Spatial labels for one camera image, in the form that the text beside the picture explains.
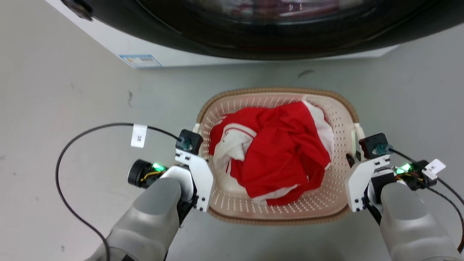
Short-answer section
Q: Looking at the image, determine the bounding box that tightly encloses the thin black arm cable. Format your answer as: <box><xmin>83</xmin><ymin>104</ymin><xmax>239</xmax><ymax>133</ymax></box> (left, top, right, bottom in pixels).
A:
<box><xmin>55</xmin><ymin>123</ymin><xmax>182</xmax><ymax>261</ymax></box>
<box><xmin>389</xmin><ymin>147</ymin><xmax>464</xmax><ymax>254</ymax></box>

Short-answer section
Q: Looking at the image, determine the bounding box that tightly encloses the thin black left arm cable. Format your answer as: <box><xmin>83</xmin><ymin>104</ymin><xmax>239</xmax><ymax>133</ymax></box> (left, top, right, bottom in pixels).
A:
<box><xmin>55</xmin><ymin>123</ymin><xmax>182</xmax><ymax>261</ymax></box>

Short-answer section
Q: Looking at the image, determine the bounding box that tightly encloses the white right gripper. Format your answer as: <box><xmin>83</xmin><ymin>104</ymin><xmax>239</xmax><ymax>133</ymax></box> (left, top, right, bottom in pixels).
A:
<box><xmin>345</xmin><ymin>153</ymin><xmax>392</xmax><ymax>212</ymax></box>

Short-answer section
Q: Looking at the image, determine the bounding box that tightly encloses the beige perforated plastic laundry basket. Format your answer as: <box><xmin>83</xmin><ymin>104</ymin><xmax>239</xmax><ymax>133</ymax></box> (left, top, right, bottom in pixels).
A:
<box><xmin>194</xmin><ymin>87</ymin><xmax>365</xmax><ymax>227</ymax></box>

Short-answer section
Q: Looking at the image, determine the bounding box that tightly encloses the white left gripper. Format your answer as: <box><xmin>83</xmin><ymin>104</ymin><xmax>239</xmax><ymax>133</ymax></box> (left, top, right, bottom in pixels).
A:
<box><xmin>175</xmin><ymin>149</ymin><xmax>215</xmax><ymax>213</ymax></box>

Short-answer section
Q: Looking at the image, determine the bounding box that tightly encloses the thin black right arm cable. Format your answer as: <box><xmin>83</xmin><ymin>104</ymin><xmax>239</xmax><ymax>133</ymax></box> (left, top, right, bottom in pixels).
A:
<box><xmin>389</xmin><ymin>147</ymin><xmax>464</xmax><ymax>254</ymax></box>

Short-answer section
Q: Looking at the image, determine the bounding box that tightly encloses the white front-load washing machine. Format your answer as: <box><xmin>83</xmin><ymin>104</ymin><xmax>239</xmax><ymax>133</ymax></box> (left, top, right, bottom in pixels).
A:
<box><xmin>61</xmin><ymin>0</ymin><xmax>464</xmax><ymax>61</ymax></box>

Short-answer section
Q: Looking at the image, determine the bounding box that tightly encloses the white right cable tag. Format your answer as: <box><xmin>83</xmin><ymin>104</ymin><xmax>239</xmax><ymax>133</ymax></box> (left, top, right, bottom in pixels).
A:
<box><xmin>423</xmin><ymin>158</ymin><xmax>447</xmax><ymax>179</ymax></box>

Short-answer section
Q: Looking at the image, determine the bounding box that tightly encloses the blue white label sticker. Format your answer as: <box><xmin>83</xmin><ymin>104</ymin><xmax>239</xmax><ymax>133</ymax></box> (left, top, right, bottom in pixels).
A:
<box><xmin>119</xmin><ymin>54</ymin><xmax>162</xmax><ymax>69</ymax></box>

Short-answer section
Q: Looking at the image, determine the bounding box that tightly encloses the white washing machine body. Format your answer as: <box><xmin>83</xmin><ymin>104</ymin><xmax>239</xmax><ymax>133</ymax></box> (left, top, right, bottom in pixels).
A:
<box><xmin>45</xmin><ymin>0</ymin><xmax>400</xmax><ymax>69</ymax></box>

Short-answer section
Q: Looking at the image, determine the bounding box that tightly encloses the black door latch knob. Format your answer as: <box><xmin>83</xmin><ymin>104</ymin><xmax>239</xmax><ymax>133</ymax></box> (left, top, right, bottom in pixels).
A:
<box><xmin>61</xmin><ymin>0</ymin><xmax>94</xmax><ymax>21</ymax></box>

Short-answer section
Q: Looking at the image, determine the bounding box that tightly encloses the white cable tag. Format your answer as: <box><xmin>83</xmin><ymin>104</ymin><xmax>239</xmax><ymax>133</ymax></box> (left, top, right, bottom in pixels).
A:
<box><xmin>423</xmin><ymin>158</ymin><xmax>447</xmax><ymax>179</ymax></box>
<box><xmin>130</xmin><ymin>124</ymin><xmax>148</xmax><ymax>149</ymax></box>

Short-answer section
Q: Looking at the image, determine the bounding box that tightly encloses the red and white garment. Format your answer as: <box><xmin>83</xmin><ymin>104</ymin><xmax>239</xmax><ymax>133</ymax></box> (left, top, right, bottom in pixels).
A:
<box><xmin>208</xmin><ymin>95</ymin><xmax>335</xmax><ymax>206</ymax></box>

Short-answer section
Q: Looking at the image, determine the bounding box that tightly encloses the white left cable tag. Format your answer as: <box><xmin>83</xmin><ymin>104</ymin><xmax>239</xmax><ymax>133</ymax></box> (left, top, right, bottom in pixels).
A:
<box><xmin>130</xmin><ymin>124</ymin><xmax>148</xmax><ymax>149</ymax></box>

